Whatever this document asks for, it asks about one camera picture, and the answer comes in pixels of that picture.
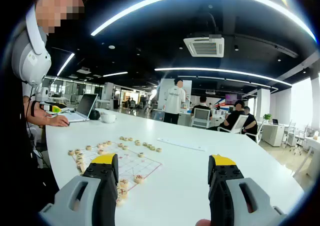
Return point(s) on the white red-lined chessboard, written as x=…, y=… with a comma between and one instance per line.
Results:
x=135, y=166

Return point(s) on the white laptop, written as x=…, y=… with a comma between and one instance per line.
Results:
x=85, y=106

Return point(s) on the person's right hand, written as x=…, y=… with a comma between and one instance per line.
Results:
x=203, y=222

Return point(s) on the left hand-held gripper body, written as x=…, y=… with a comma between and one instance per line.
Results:
x=45, y=92

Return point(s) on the black round pouch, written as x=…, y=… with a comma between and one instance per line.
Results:
x=94, y=115

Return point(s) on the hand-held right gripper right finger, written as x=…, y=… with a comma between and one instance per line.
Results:
x=225, y=181

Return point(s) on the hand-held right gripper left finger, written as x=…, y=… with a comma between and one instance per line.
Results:
x=95, y=193

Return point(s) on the white office cabinet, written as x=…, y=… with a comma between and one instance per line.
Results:
x=273, y=136

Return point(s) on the ceiling air conditioner vent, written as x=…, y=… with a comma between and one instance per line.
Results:
x=203, y=47

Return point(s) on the white worn device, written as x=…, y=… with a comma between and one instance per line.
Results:
x=30, y=61

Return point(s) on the small potted plant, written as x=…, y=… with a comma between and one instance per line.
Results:
x=267, y=116

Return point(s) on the curved ceiling light strip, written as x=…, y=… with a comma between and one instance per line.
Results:
x=165, y=69
x=110, y=21

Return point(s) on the white mesh office chair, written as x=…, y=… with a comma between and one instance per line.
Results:
x=201, y=116

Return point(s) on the straight ceiling light strip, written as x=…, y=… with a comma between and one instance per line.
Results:
x=115, y=74
x=65, y=64

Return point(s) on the person's left hand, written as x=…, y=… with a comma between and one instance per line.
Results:
x=53, y=119

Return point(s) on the group of wooden chess pieces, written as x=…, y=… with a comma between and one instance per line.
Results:
x=138, y=178

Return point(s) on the white round pot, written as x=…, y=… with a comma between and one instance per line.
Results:
x=108, y=118

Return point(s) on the purple wall screen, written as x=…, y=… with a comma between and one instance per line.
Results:
x=232, y=99

